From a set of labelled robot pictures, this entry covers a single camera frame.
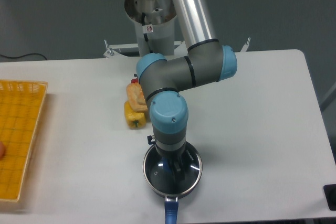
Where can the white metal base frame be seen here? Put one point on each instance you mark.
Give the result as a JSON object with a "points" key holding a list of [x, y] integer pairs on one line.
{"points": [[132, 50]]}

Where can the black table grommet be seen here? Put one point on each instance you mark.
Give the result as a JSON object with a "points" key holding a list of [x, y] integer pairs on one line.
{"points": [[330, 194]]}

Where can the yellow bell pepper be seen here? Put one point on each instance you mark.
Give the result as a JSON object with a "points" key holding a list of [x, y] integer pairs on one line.
{"points": [[134, 120]]}

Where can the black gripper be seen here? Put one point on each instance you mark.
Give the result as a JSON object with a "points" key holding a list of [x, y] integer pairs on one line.
{"points": [[175, 163]]}

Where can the yellow woven basket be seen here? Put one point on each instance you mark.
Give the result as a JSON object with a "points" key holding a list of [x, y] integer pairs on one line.
{"points": [[21, 106]]}

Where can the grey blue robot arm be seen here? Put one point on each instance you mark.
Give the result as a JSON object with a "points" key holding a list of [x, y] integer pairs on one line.
{"points": [[162, 80]]}

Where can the red bell pepper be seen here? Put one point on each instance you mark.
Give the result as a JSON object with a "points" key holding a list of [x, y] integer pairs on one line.
{"points": [[135, 79]]}

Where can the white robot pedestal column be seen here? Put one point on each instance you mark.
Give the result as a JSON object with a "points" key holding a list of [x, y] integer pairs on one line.
{"points": [[154, 22]]}

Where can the baked puff pastry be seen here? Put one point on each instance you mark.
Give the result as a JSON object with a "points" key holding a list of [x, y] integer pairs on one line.
{"points": [[136, 97]]}

